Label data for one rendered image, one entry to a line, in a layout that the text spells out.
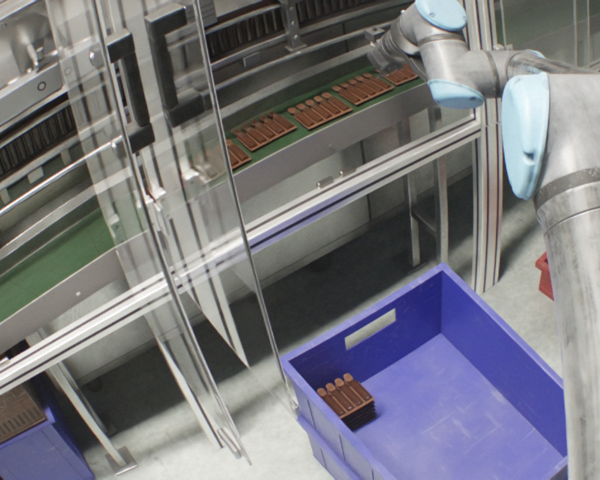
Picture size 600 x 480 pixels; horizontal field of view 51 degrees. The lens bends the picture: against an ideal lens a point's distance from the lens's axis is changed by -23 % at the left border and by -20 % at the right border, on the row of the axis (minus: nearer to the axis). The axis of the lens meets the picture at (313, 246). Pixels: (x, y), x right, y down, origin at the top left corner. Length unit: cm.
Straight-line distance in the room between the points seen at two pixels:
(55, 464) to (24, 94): 98
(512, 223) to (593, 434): 178
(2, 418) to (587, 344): 134
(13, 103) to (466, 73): 81
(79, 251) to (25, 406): 42
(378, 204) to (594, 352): 158
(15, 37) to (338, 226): 114
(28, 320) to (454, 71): 94
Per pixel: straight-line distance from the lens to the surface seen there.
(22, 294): 146
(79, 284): 142
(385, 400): 161
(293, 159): 150
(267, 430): 187
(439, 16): 120
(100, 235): 146
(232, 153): 150
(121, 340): 191
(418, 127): 206
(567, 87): 64
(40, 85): 129
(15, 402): 160
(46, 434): 171
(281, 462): 181
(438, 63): 118
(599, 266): 58
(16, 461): 177
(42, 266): 148
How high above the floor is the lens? 156
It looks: 44 degrees down
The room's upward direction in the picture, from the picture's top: 10 degrees counter-clockwise
